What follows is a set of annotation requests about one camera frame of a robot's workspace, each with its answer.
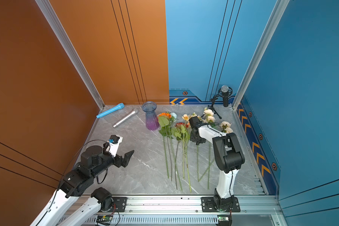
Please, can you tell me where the orange flower stem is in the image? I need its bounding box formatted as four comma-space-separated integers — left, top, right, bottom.
157, 113, 172, 179

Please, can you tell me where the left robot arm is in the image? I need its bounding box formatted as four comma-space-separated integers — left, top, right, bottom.
31, 135, 134, 226

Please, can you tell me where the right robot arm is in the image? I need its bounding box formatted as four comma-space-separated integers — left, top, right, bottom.
189, 117, 245, 212

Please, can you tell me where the purple glass vase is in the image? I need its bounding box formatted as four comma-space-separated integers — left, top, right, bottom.
141, 101, 160, 131

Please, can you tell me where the peach poppy flower stem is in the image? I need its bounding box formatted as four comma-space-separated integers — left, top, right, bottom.
180, 113, 200, 193

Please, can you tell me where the silver microphone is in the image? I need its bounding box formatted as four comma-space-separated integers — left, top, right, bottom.
113, 108, 139, 128

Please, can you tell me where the blue microphone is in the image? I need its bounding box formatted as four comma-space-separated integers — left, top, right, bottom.
96, 103, 124, 119

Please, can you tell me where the left green circuit board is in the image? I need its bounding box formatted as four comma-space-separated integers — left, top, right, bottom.
95, 215, 113, 226

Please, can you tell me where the green circuit board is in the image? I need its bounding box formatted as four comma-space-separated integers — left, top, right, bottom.
95, 215, 113, 226
216, 215, 233, 226

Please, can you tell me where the right green circuit board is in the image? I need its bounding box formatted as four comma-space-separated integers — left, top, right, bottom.
216, 215, 233, 226

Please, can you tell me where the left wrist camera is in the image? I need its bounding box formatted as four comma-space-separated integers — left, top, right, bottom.
106, 135, 123, 157

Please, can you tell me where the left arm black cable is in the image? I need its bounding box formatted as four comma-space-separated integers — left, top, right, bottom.
45, 140, 108, 215

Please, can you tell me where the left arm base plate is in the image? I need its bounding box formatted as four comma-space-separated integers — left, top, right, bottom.
100, 196, 128, 213

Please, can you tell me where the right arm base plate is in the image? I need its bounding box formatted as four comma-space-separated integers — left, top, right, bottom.
201, 196, 241, 213

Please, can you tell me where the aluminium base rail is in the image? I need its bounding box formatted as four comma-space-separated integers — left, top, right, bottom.
62, 195, 287, 226

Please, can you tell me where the right aluminium corner post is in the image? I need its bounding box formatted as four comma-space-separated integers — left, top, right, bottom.
232, 0, 290, 110

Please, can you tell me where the aluminium corner post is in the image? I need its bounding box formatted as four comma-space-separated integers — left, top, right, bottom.
232, 0, 290, 110
35, 0, 105, 110

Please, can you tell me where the left aluminium corner post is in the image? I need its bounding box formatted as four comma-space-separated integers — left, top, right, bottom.
35, 0, 105, 110

